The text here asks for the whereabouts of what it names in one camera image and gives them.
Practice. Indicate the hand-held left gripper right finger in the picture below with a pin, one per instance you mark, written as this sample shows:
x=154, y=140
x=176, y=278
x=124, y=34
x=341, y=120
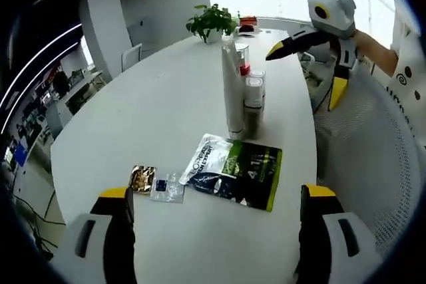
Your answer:
x=316, y=230

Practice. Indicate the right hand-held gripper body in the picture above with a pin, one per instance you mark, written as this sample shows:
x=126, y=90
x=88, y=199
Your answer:
x=339, y=18

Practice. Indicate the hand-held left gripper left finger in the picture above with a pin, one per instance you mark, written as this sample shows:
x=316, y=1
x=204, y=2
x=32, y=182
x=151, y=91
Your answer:
x=113, y=230

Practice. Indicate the clear skincare bottle red collar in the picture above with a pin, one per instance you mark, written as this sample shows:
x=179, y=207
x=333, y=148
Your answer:
x=244, y=61

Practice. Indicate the gold foil skincare sachet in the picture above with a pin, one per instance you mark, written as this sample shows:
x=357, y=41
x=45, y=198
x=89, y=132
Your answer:
x=141, y=179

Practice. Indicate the small clear skincare sachet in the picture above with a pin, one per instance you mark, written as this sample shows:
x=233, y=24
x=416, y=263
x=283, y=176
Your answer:
x=169, y=189

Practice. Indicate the white skincare cream tube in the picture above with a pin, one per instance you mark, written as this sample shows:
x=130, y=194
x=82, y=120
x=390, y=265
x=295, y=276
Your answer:
x=232, y=97

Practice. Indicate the green black skincare packet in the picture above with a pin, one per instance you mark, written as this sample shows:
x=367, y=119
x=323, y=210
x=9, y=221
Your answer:
x=239, y=171

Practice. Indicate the red box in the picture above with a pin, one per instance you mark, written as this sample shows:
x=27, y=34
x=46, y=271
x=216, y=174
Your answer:
x=248, y=23

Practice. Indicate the white mesh office chair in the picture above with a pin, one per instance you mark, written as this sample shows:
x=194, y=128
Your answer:
x=366, y=164

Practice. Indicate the potted green plant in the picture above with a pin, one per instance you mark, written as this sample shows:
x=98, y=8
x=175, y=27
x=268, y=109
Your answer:
x=209, y=23

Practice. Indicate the blue box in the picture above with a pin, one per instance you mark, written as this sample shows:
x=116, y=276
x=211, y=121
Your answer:
x=21, y=153

